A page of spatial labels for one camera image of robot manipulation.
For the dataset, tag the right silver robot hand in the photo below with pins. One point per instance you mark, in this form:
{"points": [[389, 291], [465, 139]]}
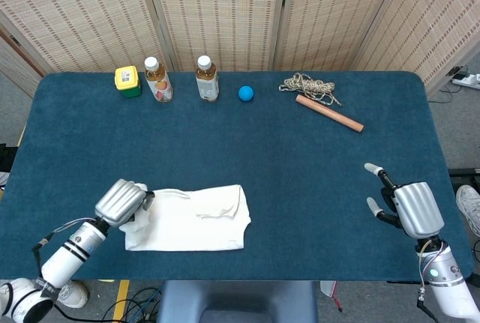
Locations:
{"points": [[418, 208]]}

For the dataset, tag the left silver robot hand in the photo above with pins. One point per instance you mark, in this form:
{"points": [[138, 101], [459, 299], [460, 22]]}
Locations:
{"points": [[116, 203]]}

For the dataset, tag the white cloth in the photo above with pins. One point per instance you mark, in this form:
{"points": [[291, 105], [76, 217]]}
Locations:
{"points": [[195, 233]]}

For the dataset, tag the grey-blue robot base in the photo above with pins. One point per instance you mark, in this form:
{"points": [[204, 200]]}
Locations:
{"points": [[236, 300]]}

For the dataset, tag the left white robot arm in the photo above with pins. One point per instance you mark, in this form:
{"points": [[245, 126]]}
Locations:
{"points": [[63, 263]]}

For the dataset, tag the white sneaker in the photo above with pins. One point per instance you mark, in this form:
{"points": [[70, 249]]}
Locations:
{"points": [[77, 295], [468, 205]]}

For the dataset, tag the black metal bar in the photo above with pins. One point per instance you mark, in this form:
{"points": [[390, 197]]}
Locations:
{"points": [[465, 172]]}

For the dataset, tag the dark blue table cloth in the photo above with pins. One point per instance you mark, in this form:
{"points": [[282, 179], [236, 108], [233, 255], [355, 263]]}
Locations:
{"points": [[206, 132]]}

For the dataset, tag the black stand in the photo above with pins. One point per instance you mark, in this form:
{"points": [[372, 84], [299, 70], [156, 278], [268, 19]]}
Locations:
{"points": [[6, 158]]}

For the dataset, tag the green jar with yellow lid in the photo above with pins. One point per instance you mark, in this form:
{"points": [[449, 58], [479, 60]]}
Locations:
{"points": [[127, 81]]}

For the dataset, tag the tea bottle with fruit label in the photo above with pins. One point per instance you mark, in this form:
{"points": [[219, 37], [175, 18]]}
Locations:
{"points": [[159, 83]]}

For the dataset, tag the brown wooden stick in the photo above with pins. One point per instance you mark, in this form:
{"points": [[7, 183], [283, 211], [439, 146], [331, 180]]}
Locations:
{"points": [[330, 114]]}

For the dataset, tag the white power strip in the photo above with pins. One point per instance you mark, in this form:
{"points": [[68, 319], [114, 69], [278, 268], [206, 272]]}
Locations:
{"points": [[468, 81]]}

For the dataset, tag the tea bottle with text label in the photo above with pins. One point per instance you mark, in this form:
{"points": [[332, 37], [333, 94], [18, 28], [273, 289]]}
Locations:
{"points": [[207, 83]]}

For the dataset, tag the blue ball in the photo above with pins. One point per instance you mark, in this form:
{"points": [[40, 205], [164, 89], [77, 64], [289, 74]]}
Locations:
{"points": [[246, 93]]}

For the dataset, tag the woven bamboo folding screen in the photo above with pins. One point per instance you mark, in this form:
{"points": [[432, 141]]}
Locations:
{"points": [[225, 12]]}

